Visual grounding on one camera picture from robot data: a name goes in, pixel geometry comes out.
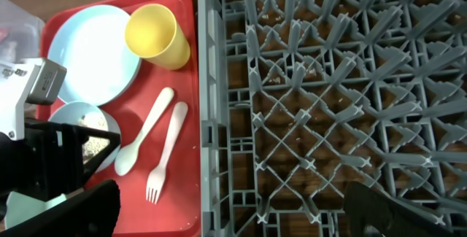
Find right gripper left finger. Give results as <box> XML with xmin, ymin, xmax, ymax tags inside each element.
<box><xmin>1</xmin><ymin>180</ymin><xmax>120</xmax><ymax>237</ymax></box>

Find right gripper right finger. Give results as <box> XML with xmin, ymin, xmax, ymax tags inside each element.
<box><xmin>344</xmin><ymin>182</ymin><xmax>453</xmax><ymax>237</ymax></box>

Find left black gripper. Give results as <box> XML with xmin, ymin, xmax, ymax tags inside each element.
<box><xmin>1</xmin><ymin>119</ymin><xmax>120</xmax><ymax>217</ymax></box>

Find rice and food scraps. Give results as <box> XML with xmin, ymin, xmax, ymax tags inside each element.
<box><xmin>76</xmin><ymin>112</ymin><xmax>110</xmax><ymax>164</ymax></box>

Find blue bowl with rice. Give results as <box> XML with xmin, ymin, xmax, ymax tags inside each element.
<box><xmin>48</xmin><ymin>101</ymin><xmax>121</xmax><ymax>172</ymax></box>

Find mint green bowl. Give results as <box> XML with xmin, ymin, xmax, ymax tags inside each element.
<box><xmin>4</xmin><ymin>192</ymin><xmax>66</xmax><ymax>229</ymax></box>

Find light blue plate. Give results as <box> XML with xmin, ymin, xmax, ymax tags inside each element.
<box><xmin>47</xmin><ymin>4</ymin><xmax>142</xmax><ymax>106</ymax></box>

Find yellow plastic cup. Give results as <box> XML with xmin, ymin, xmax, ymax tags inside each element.
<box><xmin>124</xmin><ymin>4</ymin><xmax>190</xmax><ymax>70</ymax></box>

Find clear plastic waste bin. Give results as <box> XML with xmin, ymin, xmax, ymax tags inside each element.
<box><xmin>1</xmin><ymin>0</ymin><xmax>45</xmax><ymax>63</ymax></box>

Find grey dishwasher rack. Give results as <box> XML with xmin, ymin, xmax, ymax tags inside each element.
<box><xmin>198</xmin><ymin>0</ymin><xmax>466</xmax><ymax>236</ymax></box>

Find white plastic spoon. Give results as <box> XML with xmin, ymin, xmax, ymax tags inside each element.
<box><xmin>114</xmin><ymin>87</ymin><xmax>174</xmax><ymax>176</ymax></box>

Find white plastic fork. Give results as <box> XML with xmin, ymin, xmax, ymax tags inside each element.
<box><xmin>146</xmin><ymin>102</ymin><xmax>188</xmax><ymax>204</ymax></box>

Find red serving tray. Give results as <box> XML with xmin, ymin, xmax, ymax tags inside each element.
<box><xmin>35</xmin><ymin>0</ymin><xmax>202</xmax><ymax>237</ymax></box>

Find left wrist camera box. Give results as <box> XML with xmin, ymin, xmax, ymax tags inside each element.
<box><xmin>1</xmin><ymin>58</ymin><xmax>66</xmax><ymax>141</ymax></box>

